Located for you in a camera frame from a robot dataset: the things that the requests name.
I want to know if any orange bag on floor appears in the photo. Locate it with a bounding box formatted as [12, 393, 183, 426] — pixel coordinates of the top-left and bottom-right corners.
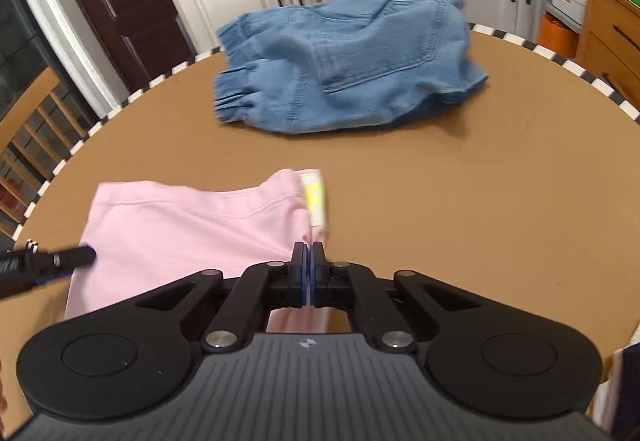
[538, 13, 579, 58]

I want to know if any pink and white t-shirt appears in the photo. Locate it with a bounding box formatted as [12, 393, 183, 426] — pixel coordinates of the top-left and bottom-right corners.
[64, 169, 326, 319]

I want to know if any blue denim garment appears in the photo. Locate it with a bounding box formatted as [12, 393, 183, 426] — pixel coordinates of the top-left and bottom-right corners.
[214, 0, 487, 134]

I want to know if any wooden sideboard with drawers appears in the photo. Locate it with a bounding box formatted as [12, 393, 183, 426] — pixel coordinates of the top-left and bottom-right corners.
[575, 0, 640, 109]

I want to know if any navy green knit sweater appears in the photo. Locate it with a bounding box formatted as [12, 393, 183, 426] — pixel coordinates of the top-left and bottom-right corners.
[591, 328, 640, 440]

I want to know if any wooden chair at left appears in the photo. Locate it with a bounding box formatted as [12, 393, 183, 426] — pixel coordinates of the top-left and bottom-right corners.
[1, 66, 98, 241]

